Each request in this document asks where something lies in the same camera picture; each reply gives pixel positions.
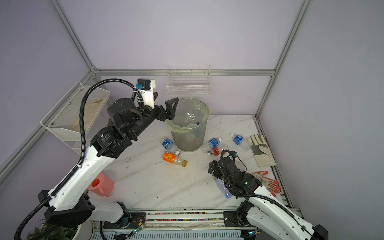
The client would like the white mesh two-tier shelf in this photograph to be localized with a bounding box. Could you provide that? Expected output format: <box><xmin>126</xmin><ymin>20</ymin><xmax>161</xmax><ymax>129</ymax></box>
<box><xmin>41</xmin><ymin>82</ymin><xmax>112</xmax><ymax>154</ymax></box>

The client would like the purple label large bottle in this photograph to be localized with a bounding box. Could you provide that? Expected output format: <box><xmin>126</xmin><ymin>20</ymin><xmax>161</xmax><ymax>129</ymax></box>
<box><xmin>213</xmin><ymin>177</ymin><xmax>232</xmax><ymax>199</ymax></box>

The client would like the grey white work glove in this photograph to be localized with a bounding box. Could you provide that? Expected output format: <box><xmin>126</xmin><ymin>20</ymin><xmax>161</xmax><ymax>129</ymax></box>
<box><xmin>247</xmin><ymin>134</ymin><xmax>277</xmax><ymax>168</ymax></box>

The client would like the potted green plant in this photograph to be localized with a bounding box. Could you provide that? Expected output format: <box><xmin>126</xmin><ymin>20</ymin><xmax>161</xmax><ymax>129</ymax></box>
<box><xmin>27</xmin><ymin>223</ymin><xmax>78</xmax><ymax>240</ymax></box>

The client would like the blue label bottle near bin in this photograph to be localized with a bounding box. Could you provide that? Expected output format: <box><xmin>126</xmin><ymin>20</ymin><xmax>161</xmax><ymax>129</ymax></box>
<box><xmin>200</xmin><ymin>138</ymin><xmax>222</xmax><ymax>153</ymax></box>

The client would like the pink watering can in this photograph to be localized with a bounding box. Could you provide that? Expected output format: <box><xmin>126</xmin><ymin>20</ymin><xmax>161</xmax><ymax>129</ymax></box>
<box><xmin>87</xmin><ymin>173</ymin><xmax>115</xmax><ymax>197</ymax></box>

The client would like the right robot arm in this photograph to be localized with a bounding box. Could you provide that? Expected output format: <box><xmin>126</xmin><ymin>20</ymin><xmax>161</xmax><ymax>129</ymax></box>
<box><xmin>208</xmin><ymin>151</ymin><xmax>329</xmax><ymax>240</ymax></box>

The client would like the grey mesh waste bin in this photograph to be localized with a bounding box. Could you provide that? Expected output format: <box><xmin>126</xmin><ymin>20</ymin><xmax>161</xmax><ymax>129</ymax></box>
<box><xmin>164</xmin><ymin>98</ymin><xmax>211</xmax><ymax>153</ymax></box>

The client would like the blue label bottle far right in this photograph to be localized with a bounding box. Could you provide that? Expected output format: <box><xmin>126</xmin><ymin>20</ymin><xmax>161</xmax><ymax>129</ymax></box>
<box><xmin>230</xmin><ymin>133</ymin><xmax>251</xmax><ymax>152</ymax></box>

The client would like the orange label bottle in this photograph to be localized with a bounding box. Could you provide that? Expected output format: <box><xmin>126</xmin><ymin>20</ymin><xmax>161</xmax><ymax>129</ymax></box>
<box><xmin>163</xmin><ymin>152</ymin><xmax>187</xmax><ymax>167</ymax></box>

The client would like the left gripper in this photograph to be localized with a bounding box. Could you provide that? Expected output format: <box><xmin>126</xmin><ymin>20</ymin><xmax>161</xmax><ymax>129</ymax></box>
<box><xmin>127</xmin><ymin>94</ymin><xmax>178</xmax><ymax>141</ymax></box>

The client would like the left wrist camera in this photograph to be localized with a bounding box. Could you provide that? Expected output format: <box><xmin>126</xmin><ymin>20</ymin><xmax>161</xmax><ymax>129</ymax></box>
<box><xmin>136</xmin><ymin>79</ymin><xmax>156</xmax><ymax>109</ymax></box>

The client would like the white wire wall basket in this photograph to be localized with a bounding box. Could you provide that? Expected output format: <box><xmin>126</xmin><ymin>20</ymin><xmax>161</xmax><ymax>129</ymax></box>
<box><xmin>166</xmin><ymin>65</ymin><xmax>211</xmax><ymax>97</ymax></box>

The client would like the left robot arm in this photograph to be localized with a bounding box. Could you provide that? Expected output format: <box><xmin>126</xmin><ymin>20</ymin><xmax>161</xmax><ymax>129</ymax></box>
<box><xmin>14</xmin><ymin>78</ymin><xmax>179</xmax><ymax>240</ymax></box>

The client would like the blue label bottle by bin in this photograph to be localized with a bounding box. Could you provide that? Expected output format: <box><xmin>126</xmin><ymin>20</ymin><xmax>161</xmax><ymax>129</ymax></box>
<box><xmin>161</xmin><ymin>138</ymin><xmax>181</xmax><ymax>156</ymax></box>

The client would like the green plastic bin liner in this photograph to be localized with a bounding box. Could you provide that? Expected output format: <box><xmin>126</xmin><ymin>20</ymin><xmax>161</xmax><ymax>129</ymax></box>
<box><xmin>165</xmin><ymin>98</ymin><xmax>211</xmax><ymax>134</ymax></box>

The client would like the red coated glove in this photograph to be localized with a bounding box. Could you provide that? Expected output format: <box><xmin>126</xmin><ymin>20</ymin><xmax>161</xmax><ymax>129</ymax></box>
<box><xmin>252</xmin><ymin>171</ymin><xmax>281</xmax><ymax>197</ymax></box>

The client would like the beige cloth in shelf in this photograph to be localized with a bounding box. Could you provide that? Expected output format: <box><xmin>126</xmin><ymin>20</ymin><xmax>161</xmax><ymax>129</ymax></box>
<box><xmin>69</xmin><ymin>98</ymin><xmax>106</xmax><ymax>133</ymax></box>

